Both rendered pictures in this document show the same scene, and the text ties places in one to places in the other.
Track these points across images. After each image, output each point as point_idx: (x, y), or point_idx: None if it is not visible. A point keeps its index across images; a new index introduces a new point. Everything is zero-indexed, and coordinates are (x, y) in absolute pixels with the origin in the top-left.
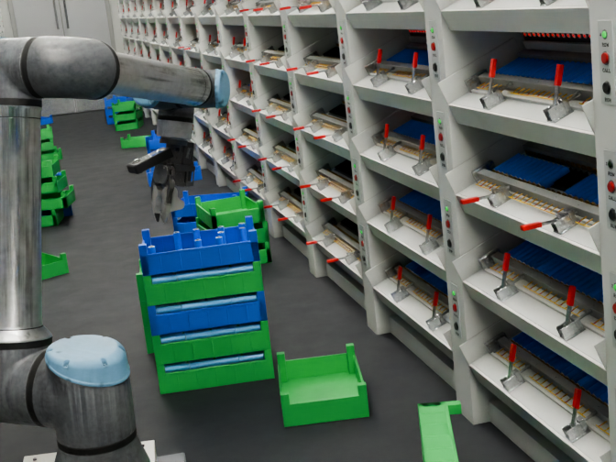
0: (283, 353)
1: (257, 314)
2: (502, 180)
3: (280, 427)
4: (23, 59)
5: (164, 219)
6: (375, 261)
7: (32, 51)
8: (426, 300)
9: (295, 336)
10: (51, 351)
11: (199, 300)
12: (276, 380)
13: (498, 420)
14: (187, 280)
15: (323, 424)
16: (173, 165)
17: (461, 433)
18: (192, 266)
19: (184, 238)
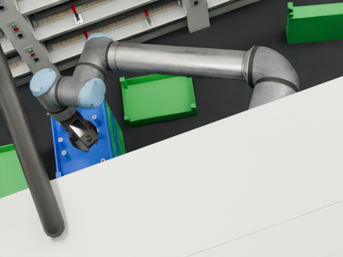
0: (127, 115)
1: (114, 120)
2: None
3: (197, 117)
4: (296, 91)
5: (98, 142)
6: (46, 52)
7: (296, 82)
8: (109, 26)
9: (48, 129)
10: None
11: None
12: (126, 129)
13: (216, 13)
14: (113, 147)
15: (197, 95)
16: (82, 117)
17: (218, 31)
18: (111, 139)
19: (56, 152)
